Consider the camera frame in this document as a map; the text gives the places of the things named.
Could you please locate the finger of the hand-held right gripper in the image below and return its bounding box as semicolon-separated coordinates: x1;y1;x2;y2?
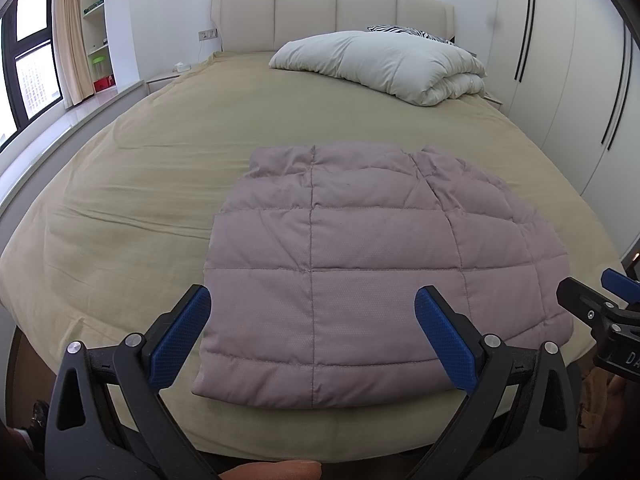
601;268;640;306
556;277;621;328

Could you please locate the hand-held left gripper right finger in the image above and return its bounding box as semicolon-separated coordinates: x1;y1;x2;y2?
405;285;581;480

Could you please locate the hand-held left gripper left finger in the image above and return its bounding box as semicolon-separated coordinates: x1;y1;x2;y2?
44;284;221;480

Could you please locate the mauve quilted hooded jacket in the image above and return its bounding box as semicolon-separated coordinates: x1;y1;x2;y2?
191;144;575;409

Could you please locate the person's left hand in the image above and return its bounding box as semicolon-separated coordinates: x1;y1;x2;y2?
220;460;323;480

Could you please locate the person's beige fuzzy clothing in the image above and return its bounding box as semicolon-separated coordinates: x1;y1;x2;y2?
580;367;640;456

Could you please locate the bed with beige bedspread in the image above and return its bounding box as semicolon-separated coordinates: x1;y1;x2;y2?
0;51;626;463

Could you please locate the white window sill bench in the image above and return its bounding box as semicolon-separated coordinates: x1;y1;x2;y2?
0;82;147;211

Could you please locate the white folded duvet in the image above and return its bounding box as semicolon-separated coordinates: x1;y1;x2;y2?
268;30;487;107

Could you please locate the black framed window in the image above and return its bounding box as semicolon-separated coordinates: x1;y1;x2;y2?
0;0;63;147

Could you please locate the zebra striped pillow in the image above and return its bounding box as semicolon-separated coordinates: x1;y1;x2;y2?
367;25;453;46

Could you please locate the beige curtain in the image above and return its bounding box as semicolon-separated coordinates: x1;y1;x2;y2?
52;0;91;106

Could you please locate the cream padded headboard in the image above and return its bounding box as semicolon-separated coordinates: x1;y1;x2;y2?
211;0;456;53

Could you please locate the white wardrobe with black handles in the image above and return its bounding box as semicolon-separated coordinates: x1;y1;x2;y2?
487;0;640;261

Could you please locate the white wall shelf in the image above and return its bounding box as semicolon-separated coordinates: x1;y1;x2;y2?
80;0;114;96

